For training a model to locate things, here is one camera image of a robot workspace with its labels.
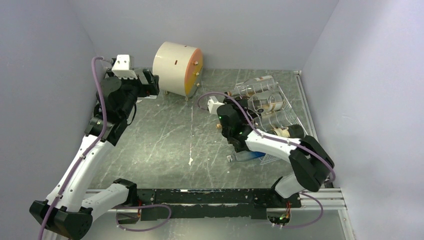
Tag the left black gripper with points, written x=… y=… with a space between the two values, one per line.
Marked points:
x=150 y=88

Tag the clear bottle yellow label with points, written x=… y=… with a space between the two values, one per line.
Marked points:
x=265 y=102

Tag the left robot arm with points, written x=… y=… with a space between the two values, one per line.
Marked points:
x=66 y=213

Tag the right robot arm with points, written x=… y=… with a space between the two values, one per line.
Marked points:
x=311 y=165

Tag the blue clear bottle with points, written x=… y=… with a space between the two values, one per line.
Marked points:
x=244 y=156

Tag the clear bottle black cap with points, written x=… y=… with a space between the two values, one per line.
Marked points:
x=276 y=119

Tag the dark green wine bottle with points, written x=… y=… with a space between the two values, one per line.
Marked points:
x=292 y=131

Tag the cream cylindrical drum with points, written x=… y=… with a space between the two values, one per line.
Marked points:
x=179 y=68

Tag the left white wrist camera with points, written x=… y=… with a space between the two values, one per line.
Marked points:
x=123 y=67

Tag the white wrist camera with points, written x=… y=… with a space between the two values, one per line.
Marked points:
x=123 y=67
x=213 y=104

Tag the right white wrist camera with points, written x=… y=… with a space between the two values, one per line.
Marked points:
x=213 y=104

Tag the white wire wine rack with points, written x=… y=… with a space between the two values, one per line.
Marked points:
x=252 y=115

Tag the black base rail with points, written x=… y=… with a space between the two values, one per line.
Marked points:
x=212 y=203

